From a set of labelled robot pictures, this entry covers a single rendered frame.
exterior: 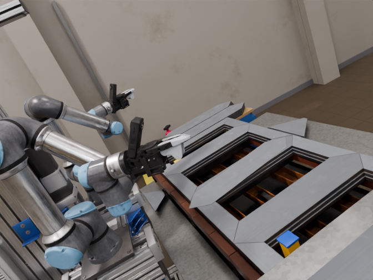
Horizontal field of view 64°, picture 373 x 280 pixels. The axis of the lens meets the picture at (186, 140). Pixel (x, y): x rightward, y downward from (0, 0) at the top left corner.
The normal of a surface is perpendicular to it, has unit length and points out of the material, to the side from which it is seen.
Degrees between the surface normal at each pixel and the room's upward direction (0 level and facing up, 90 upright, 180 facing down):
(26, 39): 90
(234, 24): 90
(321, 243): 0
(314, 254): 0
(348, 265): 0
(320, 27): 90
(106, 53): 90
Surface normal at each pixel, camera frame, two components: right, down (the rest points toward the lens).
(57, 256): -0.07, 0.54
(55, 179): 0.29, 0.26
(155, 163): -0.18, 0.32
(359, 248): -0.39, -0.85
